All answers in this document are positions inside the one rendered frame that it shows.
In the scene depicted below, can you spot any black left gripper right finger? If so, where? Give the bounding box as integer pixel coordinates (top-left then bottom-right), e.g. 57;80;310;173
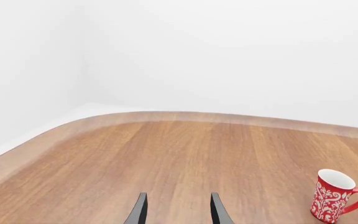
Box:
210;192;236;224

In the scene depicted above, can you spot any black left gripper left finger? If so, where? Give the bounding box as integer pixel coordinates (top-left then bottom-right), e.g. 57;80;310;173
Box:
123;192;148;224

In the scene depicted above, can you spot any red white patterned mug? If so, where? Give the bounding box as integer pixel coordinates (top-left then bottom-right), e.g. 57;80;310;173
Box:
310;168;358;222

